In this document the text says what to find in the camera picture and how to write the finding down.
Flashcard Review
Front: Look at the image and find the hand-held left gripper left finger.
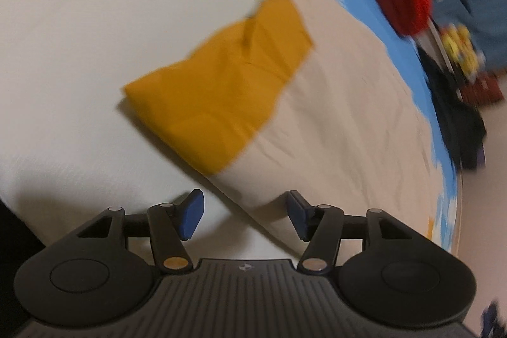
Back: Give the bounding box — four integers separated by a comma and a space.
77, 188, 205, 276

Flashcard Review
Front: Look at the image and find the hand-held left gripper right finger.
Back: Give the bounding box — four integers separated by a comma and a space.
286, 191, 414, 277

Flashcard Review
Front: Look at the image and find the beige and mustard sweatshirt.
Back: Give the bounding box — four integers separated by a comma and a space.
122, 0, 440, 259

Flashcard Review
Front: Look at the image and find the dark cloth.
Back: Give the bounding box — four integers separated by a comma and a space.
418, 49, 489, 171

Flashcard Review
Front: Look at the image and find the blue and white bed sheet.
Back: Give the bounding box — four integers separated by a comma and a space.
0, 0, 464, 267

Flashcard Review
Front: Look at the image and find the dark blue object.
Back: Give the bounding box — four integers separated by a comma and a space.
480, 300, 503, 338

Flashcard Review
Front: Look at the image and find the red-brown box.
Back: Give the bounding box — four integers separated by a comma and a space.
460, 72, 507, 107

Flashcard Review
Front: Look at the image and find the yellow toy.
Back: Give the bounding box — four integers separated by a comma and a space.
440, 24, 486, 82

